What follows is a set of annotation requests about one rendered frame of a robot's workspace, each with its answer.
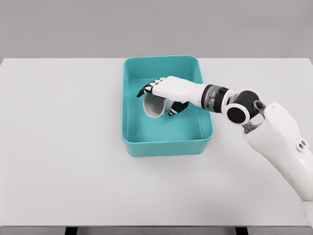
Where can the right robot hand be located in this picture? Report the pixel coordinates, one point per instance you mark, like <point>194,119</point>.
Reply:
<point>171,89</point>

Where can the white paper cup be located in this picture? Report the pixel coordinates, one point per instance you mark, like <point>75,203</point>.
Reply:
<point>154,107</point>

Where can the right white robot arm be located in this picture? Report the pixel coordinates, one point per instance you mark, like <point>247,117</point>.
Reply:
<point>274,127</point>

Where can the teal rectangular plastic basket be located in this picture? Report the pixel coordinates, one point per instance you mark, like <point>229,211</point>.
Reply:
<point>163,132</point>

